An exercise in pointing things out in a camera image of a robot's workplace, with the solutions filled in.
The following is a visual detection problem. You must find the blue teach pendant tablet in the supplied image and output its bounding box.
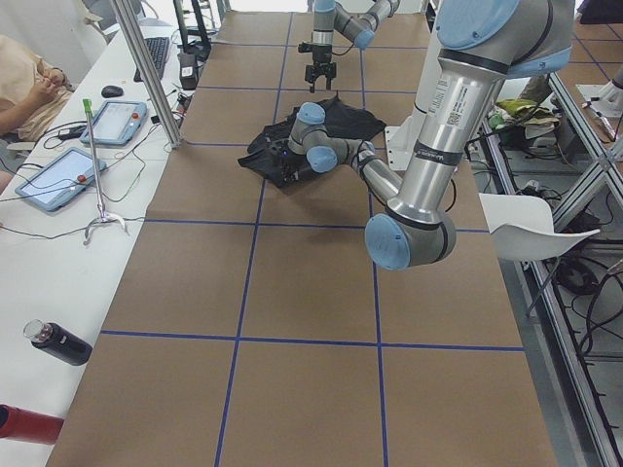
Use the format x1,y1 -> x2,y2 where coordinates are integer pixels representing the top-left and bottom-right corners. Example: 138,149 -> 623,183
92,100 -> 148,146

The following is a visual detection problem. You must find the black keyboard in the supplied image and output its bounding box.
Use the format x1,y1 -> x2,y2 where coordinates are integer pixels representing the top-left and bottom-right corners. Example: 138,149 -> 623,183
144,37 -> 170,80

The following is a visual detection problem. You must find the red bottle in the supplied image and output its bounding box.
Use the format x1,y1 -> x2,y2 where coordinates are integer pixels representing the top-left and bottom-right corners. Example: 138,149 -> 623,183
1,405 -> 64,446

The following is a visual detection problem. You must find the metal stand with green tip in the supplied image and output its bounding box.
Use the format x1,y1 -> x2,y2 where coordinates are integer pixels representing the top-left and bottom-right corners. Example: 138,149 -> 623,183
83,98 -> 128,246

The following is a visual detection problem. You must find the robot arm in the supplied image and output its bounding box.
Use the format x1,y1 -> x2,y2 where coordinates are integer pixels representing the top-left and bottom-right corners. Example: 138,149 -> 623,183
268,1 -> 574,269
298,0 -> 400,93

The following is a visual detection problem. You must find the seated person beige shirt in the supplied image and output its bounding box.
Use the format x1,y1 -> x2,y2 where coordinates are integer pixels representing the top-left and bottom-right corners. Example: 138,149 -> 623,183
1,35 -> 74,142

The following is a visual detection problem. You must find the aluminium frame post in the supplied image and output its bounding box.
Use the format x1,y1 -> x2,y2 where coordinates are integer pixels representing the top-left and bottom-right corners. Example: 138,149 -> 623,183
111,0 -> 182,149

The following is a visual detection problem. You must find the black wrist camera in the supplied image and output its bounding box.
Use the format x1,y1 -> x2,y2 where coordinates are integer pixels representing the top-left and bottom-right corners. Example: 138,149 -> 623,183
298,42 -> 314,54

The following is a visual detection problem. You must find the black water bottle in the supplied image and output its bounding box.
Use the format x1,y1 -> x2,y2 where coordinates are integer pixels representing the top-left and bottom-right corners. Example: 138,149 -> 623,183
23,319 -> 92,366

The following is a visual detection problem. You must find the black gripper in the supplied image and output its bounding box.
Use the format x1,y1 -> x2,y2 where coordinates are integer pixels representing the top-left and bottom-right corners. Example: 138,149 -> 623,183
267,139 -> 312,183
305,44 -> 337,93

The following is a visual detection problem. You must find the black computer mouse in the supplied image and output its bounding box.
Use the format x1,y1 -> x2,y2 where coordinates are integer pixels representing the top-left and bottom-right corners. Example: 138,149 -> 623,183
100,85 -> 125,98

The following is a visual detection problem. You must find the black printed t-shirt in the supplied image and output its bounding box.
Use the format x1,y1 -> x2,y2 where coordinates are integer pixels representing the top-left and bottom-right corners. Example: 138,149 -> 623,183
238,96 -> 385,189

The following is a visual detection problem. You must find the white plastic chair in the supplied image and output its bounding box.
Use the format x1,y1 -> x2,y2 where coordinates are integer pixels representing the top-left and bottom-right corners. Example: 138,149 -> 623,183
479,194 -> 600,262

